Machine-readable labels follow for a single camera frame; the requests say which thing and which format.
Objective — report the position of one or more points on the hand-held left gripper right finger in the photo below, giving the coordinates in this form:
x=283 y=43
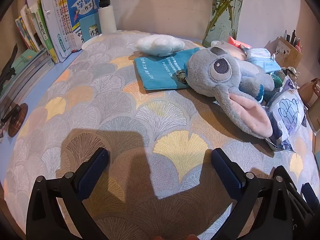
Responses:
x=225 y=172

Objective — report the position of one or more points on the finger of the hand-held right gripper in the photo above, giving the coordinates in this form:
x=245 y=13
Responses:
x=309 y=193

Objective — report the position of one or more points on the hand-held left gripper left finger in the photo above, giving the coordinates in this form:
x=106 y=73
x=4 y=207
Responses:
x=92 y=172

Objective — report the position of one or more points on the grey plush toy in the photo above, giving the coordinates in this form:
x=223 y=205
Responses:
x=217 y=80

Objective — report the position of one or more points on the teal fabric pouch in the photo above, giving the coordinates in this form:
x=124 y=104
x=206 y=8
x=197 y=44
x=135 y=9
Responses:
x=155 y=70

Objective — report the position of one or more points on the small beige figurine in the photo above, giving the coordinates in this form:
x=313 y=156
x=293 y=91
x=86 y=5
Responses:
x=292 y=72

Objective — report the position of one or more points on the pink packet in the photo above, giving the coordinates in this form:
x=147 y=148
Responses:
x=235 y=41

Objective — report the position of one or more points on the white cloud plush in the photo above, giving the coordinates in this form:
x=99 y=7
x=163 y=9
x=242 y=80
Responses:
x=157 y=43

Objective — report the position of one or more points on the leaf-patterned tablecloth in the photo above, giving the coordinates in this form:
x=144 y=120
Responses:
x=100 y=105

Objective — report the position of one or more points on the brown round disc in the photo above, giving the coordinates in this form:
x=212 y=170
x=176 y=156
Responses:
x=18 y=122

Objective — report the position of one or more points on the teal small cloth item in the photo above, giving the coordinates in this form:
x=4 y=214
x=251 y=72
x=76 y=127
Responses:
x=277 y=80

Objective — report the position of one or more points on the blue face mask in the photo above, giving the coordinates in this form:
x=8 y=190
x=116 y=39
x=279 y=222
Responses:
x=262 y=62

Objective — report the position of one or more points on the stack of flat books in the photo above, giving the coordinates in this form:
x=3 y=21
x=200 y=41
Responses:
x=27 y=65

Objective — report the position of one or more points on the black folding stand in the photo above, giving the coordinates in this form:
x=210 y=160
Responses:
x=8 y=72

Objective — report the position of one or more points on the beige pen holder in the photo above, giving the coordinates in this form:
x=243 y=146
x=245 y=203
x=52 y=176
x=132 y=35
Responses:
x=287 y=55

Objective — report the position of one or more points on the teal booklet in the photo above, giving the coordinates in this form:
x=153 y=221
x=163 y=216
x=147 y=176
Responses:
x=90 y=27

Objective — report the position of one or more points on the glass vase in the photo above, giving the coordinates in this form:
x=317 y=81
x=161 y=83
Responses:
x=220 y=27

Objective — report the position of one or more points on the row of upright books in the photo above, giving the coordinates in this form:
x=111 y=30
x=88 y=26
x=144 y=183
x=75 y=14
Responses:
x=62 y=30

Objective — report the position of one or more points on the bunch of pens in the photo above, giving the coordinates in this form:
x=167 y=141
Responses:
x=292 y=38

